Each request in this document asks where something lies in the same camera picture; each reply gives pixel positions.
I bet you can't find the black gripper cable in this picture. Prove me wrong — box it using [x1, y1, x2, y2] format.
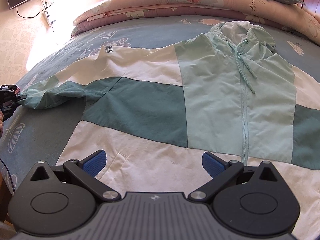
[0, 157, 16, 196]

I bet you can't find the person's left hand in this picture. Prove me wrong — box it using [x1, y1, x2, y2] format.
[0, 111, 4, 138]

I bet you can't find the white green hooded jacket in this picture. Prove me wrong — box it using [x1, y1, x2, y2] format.
[22, 21, 319, 239]

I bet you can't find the white wall power strip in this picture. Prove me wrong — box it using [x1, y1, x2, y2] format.
[43, 11, 54, 27]

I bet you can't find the blue floral bed sheet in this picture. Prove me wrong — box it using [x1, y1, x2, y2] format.
[1, 15, 319, 194]

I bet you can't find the pink floral folded quilt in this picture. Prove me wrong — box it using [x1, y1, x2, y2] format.
[71, 0, 319, 43]

